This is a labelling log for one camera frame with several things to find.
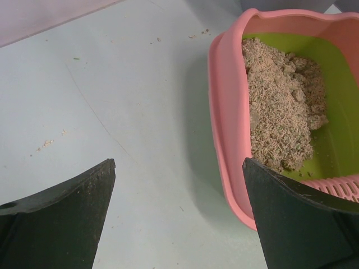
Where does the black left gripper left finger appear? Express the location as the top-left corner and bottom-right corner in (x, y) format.
(1, 159), (116, 269)

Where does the beige cat litter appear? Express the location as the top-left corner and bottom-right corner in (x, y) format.
(242, 38), (329, 173)

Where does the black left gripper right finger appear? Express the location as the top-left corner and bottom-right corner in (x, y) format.
(242, 158), (358, 268)

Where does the pink and green litter box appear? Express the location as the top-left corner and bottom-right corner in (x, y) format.
(208, 8), (358, 229)

